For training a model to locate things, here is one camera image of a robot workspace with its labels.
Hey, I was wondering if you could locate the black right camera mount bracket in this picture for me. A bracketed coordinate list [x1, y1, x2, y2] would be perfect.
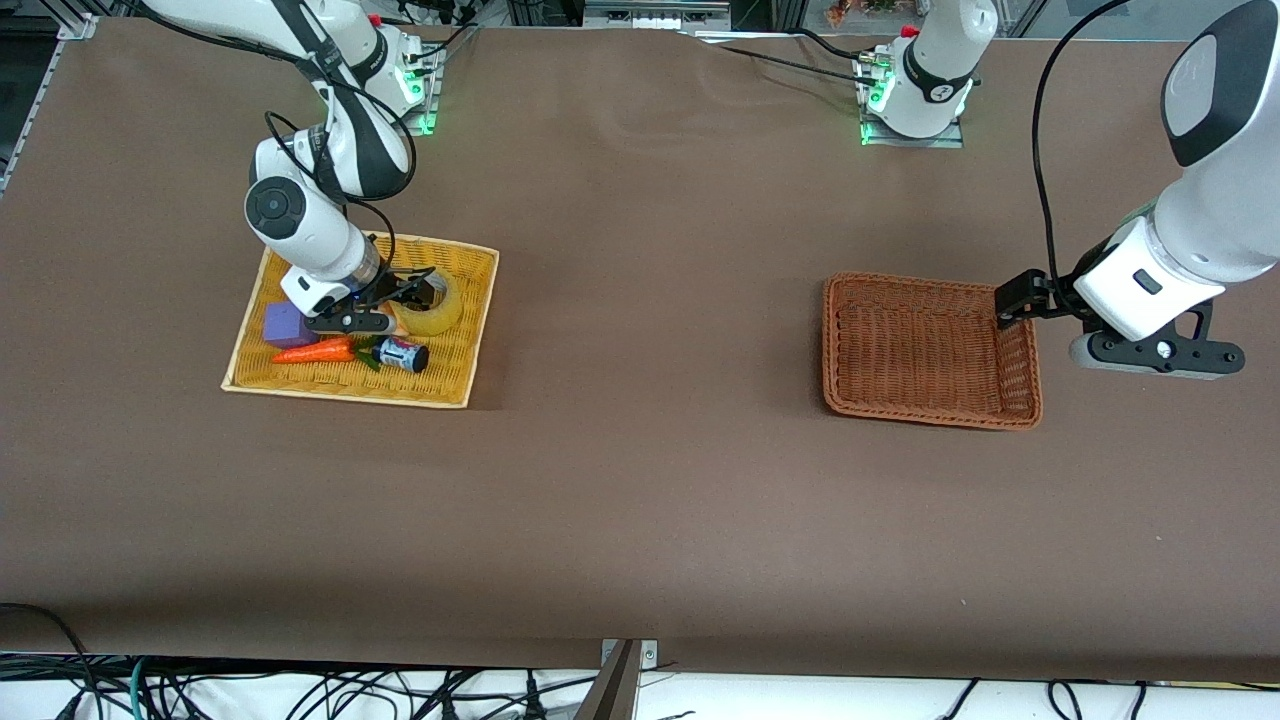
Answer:
[304, 284, 393, 336]

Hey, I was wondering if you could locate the black left camera mount bracket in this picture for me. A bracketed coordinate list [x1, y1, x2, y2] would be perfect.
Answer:
[1088, 298, 1247, 378]

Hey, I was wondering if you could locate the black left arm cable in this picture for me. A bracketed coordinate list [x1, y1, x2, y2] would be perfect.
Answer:
[1031, 0, 1131, 301]

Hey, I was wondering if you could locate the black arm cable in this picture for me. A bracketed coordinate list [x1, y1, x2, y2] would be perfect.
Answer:
[1031, 0, 1131, 301]
[263, 0, 419, 293]

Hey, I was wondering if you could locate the small black-capped can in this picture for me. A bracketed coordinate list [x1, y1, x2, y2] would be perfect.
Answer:
[374, 338, 430, 375]

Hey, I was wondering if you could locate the metal table edge bracket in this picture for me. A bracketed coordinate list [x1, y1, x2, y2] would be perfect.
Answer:
[575, 638, 660, 720]

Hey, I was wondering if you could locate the black cable on table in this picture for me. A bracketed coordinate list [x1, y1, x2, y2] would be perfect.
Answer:
[696, 30, 885, 89]

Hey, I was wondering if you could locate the thick black floor cable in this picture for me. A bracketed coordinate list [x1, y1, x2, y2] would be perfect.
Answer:
[0, 602, 103, 720]

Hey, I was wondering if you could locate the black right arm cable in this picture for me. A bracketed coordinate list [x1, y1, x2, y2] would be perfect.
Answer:
[263, 0, 419, 293]

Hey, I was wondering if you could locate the purple foam cube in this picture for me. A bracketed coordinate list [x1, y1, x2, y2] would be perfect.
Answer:
[263, 301, 319, 350]

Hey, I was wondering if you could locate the yellow wicker tray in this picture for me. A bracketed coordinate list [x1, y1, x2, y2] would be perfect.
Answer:
[221, 225, 500, 409]

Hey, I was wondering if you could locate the clear yellowish tape roll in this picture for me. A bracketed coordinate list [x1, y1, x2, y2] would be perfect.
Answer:
[389, 266, 464, 338]

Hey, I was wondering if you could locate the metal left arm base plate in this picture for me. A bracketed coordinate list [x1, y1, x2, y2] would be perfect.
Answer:
[856, 52, 967, 149]

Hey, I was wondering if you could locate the aluminium frame rail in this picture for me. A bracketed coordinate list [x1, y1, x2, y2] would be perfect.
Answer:
[0, 14, 101, 191]

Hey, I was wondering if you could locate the orange toy carrot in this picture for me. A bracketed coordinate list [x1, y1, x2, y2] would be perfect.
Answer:
[271, 330, 388, 373]

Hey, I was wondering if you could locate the brown wicker basket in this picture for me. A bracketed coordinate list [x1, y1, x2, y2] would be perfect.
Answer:
[822, 272, 1043, 431]

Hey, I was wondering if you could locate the grey box behind table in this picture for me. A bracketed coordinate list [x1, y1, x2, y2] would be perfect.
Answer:
[584, 0, 732, 30]

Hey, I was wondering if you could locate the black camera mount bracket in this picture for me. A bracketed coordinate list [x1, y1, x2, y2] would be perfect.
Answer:
[1088, 298, 1247, 378]
[304, 284, 393, 336]

